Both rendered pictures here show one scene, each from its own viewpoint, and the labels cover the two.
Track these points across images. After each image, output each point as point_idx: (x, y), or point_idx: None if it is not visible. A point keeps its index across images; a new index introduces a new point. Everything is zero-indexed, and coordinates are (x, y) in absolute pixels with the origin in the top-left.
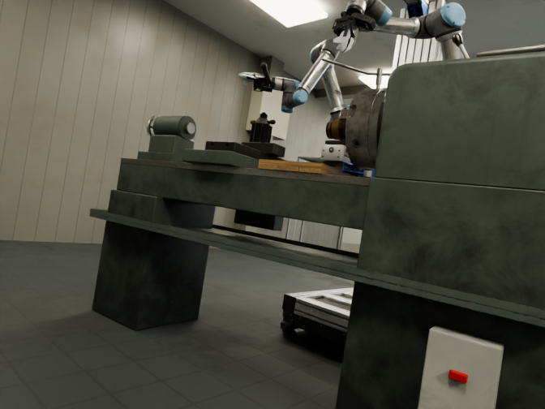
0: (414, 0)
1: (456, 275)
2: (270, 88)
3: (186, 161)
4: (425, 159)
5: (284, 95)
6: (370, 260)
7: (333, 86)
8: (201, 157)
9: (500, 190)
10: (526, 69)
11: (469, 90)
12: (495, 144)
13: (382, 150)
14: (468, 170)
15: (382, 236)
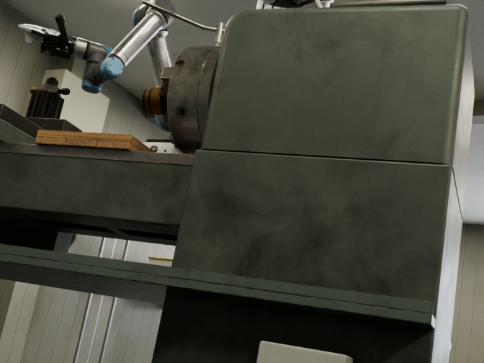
0: None
1: (298, 273)
2: (67, 52)
3: None
4: (266, 125)
5: (88, 65)
6: (189, 263)
7: (164, 64)
8: None
9: (351, 162)
10: (380, 23)
11: (320, 44)
12: (346, 108)
13: (212, 114)
14: (316, 139)
15: (207, 228)
